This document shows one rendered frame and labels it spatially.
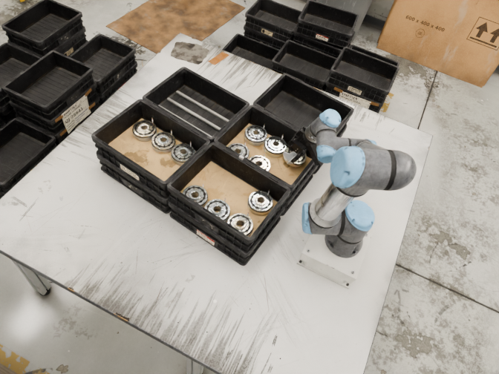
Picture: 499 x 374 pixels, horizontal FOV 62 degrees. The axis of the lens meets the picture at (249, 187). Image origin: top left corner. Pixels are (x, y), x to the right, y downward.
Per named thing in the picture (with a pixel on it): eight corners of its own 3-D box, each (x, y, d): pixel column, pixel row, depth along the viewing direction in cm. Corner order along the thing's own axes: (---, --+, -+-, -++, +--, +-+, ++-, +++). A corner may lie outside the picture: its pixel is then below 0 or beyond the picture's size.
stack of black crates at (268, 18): (298, 50, 351) (307, 13, 323) (284, 69, 334) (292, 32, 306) (255, 33, 358) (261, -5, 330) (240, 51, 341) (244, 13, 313)
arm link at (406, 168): (439, 156, 111) (373, 133, 159) (399, 153, 110) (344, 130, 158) (430, 197, 114) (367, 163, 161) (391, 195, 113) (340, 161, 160)
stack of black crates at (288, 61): (327, 95, 321) (339, 58, 294) (312, 119, 304) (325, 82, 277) (279, 76, 328) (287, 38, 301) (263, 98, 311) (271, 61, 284)
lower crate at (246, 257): (281, 219, 184) (286, 204, 175) (243, 269, 168) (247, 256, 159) (209, 174, 194) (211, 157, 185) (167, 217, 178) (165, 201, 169)
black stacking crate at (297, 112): (347, 126, 208) (354, 110, 199) (319, 162, 192) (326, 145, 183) (280, 90, 218) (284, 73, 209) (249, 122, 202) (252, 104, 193)
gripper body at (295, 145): (292, 135, 179) (307, 121, 169) (307, 148, 179) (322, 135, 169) (284, 146, 175) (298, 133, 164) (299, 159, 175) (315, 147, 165)
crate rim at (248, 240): (291, 192, 168) (292, 189, 166) (249, 245, 152) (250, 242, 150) (212, 144, 178) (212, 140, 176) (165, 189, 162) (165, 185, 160)
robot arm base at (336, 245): (363, 231, 173) (372, 220, 165) (357, 263, 165) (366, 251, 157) (328, 220, 175) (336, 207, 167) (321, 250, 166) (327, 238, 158)
